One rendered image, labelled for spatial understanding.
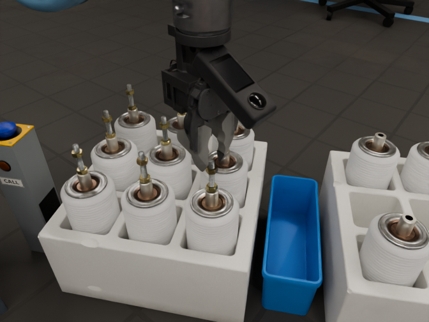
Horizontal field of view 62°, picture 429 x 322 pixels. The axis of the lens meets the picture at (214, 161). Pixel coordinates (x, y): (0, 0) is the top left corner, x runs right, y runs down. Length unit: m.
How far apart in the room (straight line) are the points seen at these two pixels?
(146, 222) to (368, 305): 0.39
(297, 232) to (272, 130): 0.48
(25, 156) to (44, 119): 0.71
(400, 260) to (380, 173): 0.24
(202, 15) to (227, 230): 0.35
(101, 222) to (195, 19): 0.42
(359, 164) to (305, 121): 0.59
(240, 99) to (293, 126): 0.91
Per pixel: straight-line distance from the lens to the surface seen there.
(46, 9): 0.33
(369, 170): 0.81
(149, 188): 0.63
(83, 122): 1.41
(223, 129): 0.54
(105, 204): 0.69
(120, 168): 0.75
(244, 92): 0.45
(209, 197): 0.60
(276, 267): 0.86
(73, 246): 0.72
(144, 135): 0.84
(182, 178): 0.73
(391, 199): 0.84
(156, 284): 0.72
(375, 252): 0.64
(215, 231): 0.61
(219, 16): 0.45
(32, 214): 0.86
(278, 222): 0.95
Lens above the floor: 0.69
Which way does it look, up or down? 37 degrees down
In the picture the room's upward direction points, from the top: straight up
